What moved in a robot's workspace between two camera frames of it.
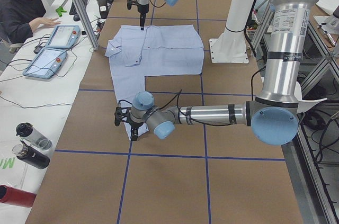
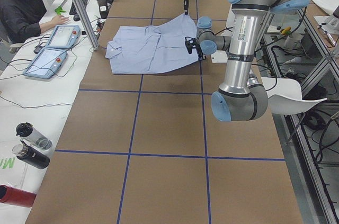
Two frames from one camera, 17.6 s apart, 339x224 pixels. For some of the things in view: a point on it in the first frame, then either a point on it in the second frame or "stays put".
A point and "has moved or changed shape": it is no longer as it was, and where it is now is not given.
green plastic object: x=60 y=10 stays put
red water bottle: x=11 y=195 stays put
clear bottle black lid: x=25 y=132 stays put
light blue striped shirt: x=157 y=50 has moved or changed shape
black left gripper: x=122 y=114 → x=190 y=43
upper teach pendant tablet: x=63 y=36 stays put
